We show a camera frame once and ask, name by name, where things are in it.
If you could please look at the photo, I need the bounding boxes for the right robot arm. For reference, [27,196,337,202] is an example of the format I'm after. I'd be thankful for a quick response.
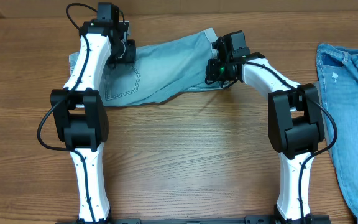
[205,31,330,223]

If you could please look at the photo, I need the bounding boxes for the light blue denim shorts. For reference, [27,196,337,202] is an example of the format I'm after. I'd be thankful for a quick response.
[65,28,223,106]

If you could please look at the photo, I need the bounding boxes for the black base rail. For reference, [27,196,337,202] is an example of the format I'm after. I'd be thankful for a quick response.
[56,215,331,224]

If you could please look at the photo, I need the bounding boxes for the blue jeans stack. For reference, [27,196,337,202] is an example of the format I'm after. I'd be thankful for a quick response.
[316,44,358,222]

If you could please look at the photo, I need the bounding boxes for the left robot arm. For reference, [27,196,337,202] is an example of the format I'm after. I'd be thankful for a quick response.
[49,2,136,223]

